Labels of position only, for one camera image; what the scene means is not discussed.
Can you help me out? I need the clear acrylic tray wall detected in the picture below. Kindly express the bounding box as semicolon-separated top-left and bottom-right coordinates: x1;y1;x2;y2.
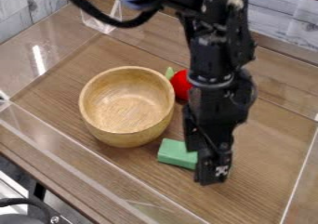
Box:
0;98;207;224

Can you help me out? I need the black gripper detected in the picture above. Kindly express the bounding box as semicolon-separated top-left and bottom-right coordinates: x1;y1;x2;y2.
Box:
182;82;256;186

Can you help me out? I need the black metal table frame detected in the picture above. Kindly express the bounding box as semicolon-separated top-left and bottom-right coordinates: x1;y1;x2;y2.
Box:
0;159;84;224

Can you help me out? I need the wooden bowl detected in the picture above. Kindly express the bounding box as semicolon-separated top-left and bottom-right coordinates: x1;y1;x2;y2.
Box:
78;66;174;148

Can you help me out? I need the clear acrylic corner bracket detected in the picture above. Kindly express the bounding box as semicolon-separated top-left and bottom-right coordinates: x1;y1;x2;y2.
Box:
77;0;122;35

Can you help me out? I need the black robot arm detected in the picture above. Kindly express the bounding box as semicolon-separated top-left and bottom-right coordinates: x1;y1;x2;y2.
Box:
120;0;256;186

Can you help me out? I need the red toy strawberry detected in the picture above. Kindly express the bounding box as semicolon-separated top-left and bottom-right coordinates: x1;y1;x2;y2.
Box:
165;67;190;100

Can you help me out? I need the black cable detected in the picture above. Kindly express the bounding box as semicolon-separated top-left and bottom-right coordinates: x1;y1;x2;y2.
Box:
0;197;42;224

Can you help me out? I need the green rectangular block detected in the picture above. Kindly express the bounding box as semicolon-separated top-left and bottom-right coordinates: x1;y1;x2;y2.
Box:
156;138;197;170

